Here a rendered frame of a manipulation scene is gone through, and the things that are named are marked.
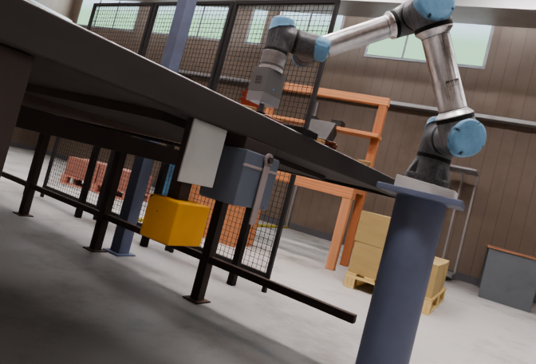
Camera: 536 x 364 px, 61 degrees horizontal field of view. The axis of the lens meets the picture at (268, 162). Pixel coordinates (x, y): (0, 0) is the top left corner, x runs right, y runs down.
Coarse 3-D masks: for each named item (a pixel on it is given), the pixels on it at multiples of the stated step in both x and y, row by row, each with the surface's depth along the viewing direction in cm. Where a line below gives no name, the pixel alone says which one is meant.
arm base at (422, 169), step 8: (424, 152) 154; (416, 160) 155; (424, 160) 153; (432, 160) 152; (440, 160) 151; (448, 160) 153; (408, 168) 157; (416, 168) 155; (424, 168) 152; (432, 168) 151; (440, 168) 151; (448, 168) 154; (408, 176) 155; (416, 176) 152; (424, 176) 150; (432, 176) 150; (440, 176) 152; (448, 176) 153; (440, 184) 150; (448, 184) 153
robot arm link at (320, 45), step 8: (304, 32) 136; (296, 40) 135; (304, 40) 135; (312, 40) 135; (320, 40) 136; (328, 40) 136; (296, 48) 136; (304, 48) 136; (312, 48) 135; (320, 48) 135; (328, 48) 136; (304, 56) 138; (312, 56) 137; (320, 56) 137
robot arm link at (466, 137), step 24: (408, 0) 144; (432, 0) 134; (408, 24) 146; (432, 24) 136; (432, 48) 139; (432, 72) 141; (456, 72) 138; (456, 96) 138; (456, 120) 138; (456, 144) 137; (480, 144) 138
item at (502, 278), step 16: (496, 256) 602; (512, 256) 594; (528, 256) 585; (496, 272) 599; (512, 272) 592; (528, 272) 584; (480, 288) 604; (496, 288) 596; (512, 288) 589; (528, 288) 582; (512, 304) 586; (528, 304) 579
